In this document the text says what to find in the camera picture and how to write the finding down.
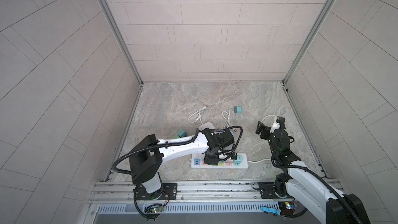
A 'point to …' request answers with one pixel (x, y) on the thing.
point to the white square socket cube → (207, 125)
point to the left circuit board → (155, 209)
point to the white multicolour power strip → (197, 162)
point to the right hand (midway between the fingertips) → (263, 123)
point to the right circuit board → (287, 208)
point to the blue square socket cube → (227, 138)
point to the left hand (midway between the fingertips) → (217, 157)
